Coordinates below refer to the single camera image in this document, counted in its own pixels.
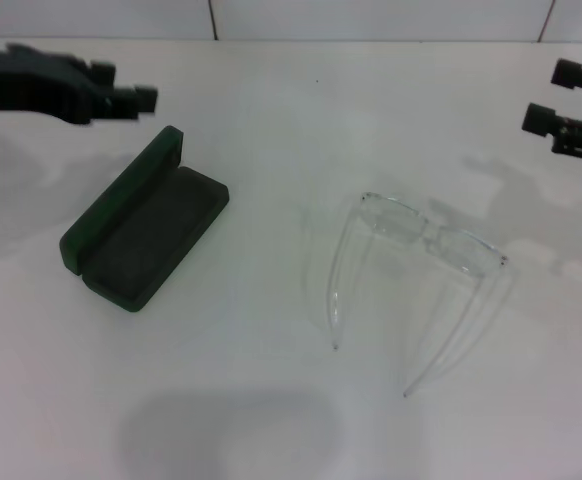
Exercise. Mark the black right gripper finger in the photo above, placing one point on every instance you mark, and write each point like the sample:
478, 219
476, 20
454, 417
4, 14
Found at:
573, 74
546, 119

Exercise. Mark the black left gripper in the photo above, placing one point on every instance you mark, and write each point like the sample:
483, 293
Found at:
21, 85

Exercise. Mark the clear white glasses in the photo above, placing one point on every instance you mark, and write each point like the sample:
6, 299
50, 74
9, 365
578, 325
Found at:
451, 245

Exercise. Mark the green glasses case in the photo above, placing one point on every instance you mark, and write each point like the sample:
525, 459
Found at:
146, 250

